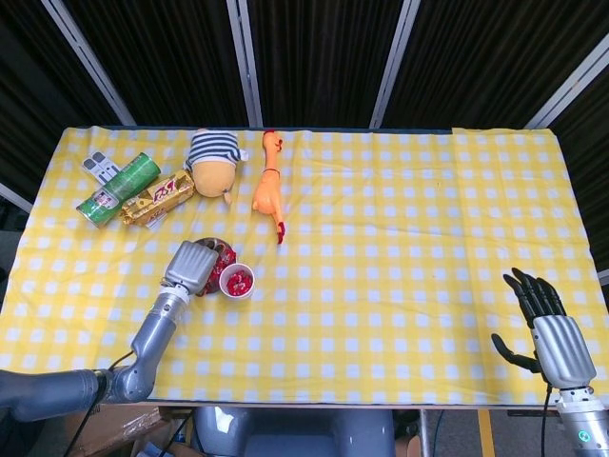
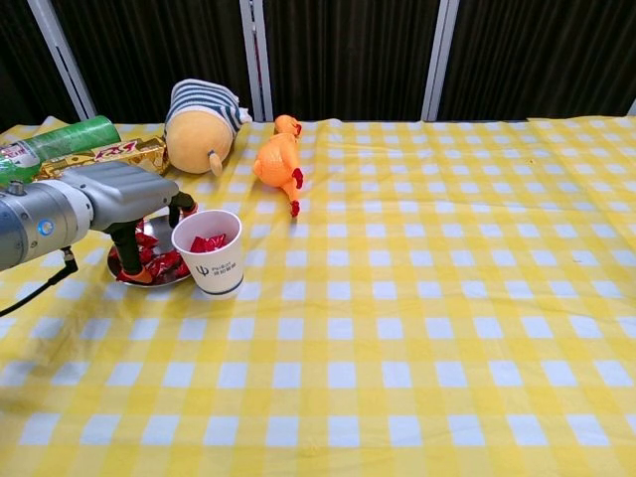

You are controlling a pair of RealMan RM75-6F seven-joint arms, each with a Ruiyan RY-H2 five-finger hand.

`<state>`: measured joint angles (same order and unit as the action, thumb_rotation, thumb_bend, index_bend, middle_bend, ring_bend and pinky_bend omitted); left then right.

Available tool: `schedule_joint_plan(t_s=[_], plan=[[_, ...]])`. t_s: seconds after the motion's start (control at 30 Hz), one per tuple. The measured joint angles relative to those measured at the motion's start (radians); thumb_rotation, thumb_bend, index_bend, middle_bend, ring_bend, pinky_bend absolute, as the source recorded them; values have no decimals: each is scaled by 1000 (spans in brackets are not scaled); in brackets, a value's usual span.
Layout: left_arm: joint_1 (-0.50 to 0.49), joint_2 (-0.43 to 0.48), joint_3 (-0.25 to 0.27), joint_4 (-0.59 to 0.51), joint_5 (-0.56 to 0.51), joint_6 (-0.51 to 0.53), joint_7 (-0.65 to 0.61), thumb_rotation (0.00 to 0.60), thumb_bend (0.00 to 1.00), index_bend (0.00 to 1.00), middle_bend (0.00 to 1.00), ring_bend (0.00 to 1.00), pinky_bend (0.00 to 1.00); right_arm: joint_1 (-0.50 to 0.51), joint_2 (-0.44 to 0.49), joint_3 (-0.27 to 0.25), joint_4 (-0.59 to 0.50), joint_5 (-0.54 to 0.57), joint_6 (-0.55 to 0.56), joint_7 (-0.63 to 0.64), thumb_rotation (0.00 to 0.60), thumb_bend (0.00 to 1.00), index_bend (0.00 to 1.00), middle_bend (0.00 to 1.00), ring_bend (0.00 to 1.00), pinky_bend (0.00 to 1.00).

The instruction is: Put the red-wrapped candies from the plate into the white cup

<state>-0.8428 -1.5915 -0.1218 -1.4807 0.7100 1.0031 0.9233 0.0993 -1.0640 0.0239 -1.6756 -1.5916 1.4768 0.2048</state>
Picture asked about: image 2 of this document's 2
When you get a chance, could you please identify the yellow white checkered tablecloth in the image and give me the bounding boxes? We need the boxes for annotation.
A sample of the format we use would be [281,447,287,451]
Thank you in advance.
[0,116,636,477]

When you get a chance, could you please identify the white paper cup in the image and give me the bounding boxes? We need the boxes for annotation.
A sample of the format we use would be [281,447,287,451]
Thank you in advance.
[170,209,245,301]

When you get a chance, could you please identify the yellow plush toy striped shirt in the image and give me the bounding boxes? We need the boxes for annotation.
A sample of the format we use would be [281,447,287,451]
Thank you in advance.
[163,78,254,176]

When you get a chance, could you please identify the orange rubber chicken toy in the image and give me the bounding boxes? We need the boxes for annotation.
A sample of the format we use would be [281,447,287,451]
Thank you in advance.
[252,113,308,219]

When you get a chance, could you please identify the green chip can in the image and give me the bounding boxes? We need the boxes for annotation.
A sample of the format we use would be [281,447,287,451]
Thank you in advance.
[0,114,123,188]

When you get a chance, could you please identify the black pleated curtain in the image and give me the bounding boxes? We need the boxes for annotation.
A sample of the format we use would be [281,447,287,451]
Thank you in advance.
[0,0,636,131]

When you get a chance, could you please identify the round metal plate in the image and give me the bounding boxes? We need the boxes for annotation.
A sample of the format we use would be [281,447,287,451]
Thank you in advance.
[106,214,193,288]

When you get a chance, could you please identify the gold biscuit pack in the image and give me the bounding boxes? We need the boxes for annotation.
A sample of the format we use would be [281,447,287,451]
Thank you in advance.
[39,134,170,180]

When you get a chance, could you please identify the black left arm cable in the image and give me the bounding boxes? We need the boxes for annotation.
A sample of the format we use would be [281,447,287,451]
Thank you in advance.
[0,247,80,317]

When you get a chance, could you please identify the left grey five-finger robot hand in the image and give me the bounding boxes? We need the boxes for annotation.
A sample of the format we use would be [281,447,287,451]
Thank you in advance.
[59,161,200,285]

